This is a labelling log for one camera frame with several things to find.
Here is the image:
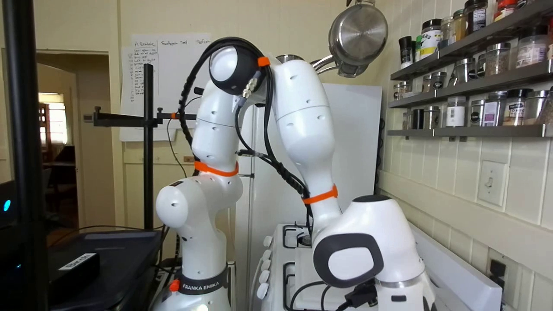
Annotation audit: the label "paper chart on wall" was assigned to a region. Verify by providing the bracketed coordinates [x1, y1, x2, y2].
[121, 33, 210, 116]

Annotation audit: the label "white refrigerator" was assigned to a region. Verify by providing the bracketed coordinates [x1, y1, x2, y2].
[235, 83, 383, 290]

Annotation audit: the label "metal spice rack shelves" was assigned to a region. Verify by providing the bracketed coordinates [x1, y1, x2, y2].
[388, 0, 553, 140]

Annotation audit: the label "black case on table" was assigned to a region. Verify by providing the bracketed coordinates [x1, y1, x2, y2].
[48, 231, 160, 311]

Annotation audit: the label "black camera stand pole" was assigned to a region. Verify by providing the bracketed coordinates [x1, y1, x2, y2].
[91, 64, 193, 230]

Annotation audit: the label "black foreground pole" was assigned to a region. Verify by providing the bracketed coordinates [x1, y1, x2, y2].
[1, 0, 48, 311]

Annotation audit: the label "hanging steel pan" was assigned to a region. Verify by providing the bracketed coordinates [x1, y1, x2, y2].
[311, 0, 388, 78]

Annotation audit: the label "white gas stove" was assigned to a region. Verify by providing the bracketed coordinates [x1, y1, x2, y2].
[250, 217, 504, 311]

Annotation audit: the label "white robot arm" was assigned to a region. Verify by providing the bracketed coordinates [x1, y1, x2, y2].
[153, 36, 435, 311]

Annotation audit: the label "white wall outlet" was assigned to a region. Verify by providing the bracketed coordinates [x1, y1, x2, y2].
[477, 160, 506, 207]

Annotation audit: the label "white label spice jar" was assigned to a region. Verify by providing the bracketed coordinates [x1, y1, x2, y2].
[418, 19, 442, 59]

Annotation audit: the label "black wall outlet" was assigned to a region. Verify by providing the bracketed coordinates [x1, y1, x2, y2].
[489, 259, 506, 287]

